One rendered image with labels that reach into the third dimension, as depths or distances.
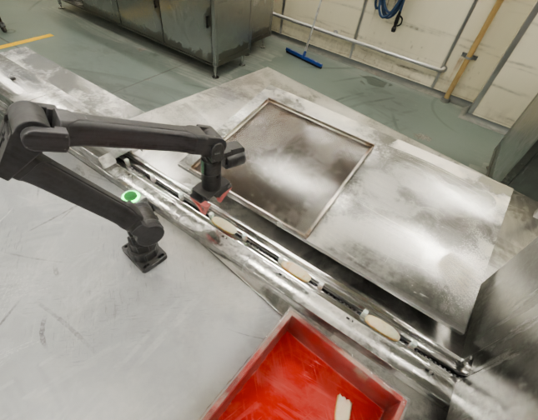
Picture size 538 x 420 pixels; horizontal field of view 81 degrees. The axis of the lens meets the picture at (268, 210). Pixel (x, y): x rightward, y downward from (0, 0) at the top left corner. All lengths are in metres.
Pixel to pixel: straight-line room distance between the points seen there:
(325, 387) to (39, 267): 0.85
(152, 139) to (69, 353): 0.56
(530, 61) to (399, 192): 3.00
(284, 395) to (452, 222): 0.74
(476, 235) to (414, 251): 0.22
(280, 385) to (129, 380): 0.36
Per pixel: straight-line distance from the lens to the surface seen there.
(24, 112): 0.70
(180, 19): 3.92
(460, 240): 1.17
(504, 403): 0.78
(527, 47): 4.02
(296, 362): 0.89
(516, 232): 1.53
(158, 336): 0.92
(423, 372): 0.96
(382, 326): 0.96
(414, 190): 1.22
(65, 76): 2.08
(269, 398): 0.86
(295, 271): 0.96
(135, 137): 0.74
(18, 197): 1.37
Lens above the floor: 1.67
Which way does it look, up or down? 47 degrees down
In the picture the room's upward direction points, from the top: 9 degrees clockwise
